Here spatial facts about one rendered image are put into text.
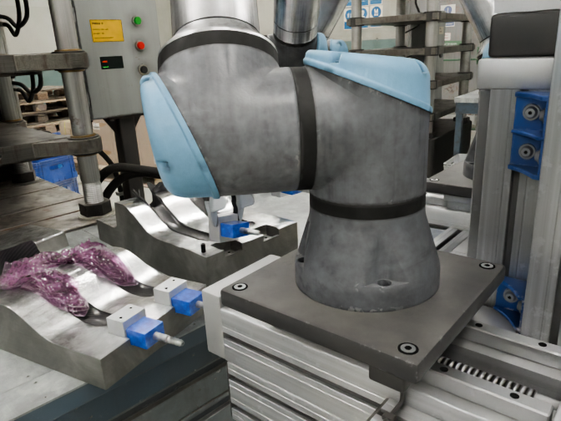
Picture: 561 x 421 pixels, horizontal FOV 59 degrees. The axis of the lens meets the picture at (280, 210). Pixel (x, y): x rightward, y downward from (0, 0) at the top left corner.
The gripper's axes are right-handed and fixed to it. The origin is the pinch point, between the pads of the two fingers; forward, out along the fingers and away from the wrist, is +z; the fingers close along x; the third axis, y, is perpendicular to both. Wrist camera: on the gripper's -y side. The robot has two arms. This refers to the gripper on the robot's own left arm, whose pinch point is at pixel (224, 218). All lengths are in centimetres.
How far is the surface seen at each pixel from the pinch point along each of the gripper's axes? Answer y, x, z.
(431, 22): -145, 345, -117
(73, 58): -64, -2, -42
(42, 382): 1.8, -38.5, 20.5
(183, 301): 9.1, -16.9, 11.5
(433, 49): -144, 346, -94
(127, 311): 7.3, -26.3, 11.2
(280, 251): 1.1, 14.4, 9.2
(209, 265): 1.4, -5.4, 8.6
